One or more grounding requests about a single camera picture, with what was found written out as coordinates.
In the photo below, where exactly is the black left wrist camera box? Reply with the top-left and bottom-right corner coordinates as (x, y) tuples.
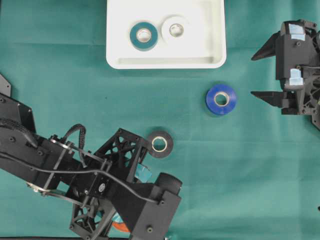
(107, 172), (183, 240)

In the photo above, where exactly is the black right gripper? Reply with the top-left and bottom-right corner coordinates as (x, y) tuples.
(250, 19), (320, 116)

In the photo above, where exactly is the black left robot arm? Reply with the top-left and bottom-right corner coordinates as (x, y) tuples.
(0, 94), (151, 240)

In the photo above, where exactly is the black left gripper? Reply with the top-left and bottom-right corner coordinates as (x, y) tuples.
(68, 128), (151, 240)

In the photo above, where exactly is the teal tape roll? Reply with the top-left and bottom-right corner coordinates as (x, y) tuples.
(129, 21), (158, 51)

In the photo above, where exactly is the black cable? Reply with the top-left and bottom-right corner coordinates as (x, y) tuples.
(0, 152), (162, 205)

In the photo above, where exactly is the white tape roll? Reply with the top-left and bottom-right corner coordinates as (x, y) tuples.
(161, 15), (191, 43)

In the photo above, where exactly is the white plastic tray case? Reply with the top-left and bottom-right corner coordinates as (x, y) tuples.
(106, 0), (227, 70)

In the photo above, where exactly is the orange-red tape roll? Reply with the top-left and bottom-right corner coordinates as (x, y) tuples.
(112, 221), (130, 233)

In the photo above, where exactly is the blue tape roll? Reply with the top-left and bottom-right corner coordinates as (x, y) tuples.
(205, 84), (237, 116)

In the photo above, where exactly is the black tape roll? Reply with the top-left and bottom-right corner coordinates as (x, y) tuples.
(147, 130), (174, 159)

